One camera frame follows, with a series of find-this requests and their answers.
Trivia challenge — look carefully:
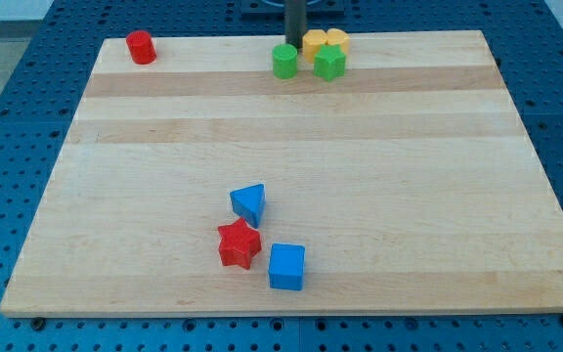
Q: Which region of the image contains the blue triangle block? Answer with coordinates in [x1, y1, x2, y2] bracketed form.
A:
[230, 184, 266, 229]

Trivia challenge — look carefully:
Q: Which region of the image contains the light wooden board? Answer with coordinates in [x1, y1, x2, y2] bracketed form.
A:
[0, 30, 563, 318]

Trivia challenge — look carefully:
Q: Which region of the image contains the red star block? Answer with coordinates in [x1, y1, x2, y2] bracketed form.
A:
[217, 217, 262, 270]

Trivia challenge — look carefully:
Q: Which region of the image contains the blue cube block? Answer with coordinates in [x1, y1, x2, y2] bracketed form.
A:
[268, 243, 305, 291]

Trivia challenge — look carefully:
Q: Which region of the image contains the green cylinder block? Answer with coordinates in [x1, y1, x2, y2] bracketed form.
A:
[272, 44, 298, 79]

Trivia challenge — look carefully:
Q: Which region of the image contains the green star block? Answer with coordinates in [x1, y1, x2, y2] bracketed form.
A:
[313, 45, 346, 81]

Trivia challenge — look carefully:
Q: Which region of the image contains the yellow hexagon block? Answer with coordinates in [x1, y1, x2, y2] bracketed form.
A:
[302, 29, 327, 64]

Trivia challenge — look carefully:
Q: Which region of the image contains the yellow heart block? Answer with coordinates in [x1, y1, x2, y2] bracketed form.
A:
[326, 28, 350, 55]

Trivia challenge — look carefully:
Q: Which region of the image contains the red cylinder block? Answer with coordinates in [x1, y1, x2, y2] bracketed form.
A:
[126, 30, 156, 65]

